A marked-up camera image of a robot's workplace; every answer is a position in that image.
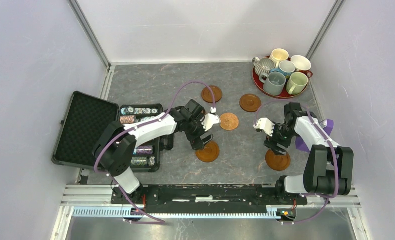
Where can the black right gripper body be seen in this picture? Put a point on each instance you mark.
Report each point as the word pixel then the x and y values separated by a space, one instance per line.
pixel 281 135

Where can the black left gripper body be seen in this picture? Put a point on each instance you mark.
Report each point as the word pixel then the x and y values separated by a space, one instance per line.
pixel 195 131

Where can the brown wooden coaster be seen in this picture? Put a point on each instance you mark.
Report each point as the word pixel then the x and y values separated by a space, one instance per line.
pixel 250 102
pixel 208 94
pixel 210 152
pixel 277 162

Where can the woven light brown coaster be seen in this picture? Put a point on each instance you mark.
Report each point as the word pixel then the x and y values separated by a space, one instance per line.
pixel 229 121

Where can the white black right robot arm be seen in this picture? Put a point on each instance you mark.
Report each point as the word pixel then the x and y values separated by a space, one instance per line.
pixel 329 168

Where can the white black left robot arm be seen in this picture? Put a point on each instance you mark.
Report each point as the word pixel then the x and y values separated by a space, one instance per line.
pixel 115 148

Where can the brown wooden coaster back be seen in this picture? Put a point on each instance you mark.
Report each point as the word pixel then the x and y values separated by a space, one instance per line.
pixel 208 94

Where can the light green mug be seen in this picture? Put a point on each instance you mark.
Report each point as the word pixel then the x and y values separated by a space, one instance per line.
pixel 297 83

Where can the black poker chip case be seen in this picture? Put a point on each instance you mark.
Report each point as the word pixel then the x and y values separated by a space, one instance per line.
pixel 146 157

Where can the red round tray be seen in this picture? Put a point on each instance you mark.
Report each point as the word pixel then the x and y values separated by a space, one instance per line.
pixel 283 95

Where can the blue patterned mug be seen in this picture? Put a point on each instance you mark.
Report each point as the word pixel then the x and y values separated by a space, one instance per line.
pixel 286 68

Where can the white red mug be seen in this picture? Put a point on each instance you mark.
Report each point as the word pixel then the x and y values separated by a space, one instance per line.
pixel 302 64

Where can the grey ribbed mug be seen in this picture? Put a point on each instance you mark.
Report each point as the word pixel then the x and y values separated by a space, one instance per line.
pixel 263 65

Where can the cream mug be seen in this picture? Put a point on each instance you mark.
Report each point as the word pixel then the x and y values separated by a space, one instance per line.
pixel 279 55

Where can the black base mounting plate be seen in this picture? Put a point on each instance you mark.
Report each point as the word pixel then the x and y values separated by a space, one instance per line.
pixel 213 198

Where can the black foam-lined case lid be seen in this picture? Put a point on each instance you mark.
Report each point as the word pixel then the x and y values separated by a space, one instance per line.
pixel 84 122

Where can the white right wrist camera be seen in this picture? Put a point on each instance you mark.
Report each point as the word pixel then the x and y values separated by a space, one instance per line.
pixel 265 125

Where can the aluminium frame rail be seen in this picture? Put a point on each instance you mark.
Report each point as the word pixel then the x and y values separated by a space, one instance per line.
pixel 109 201

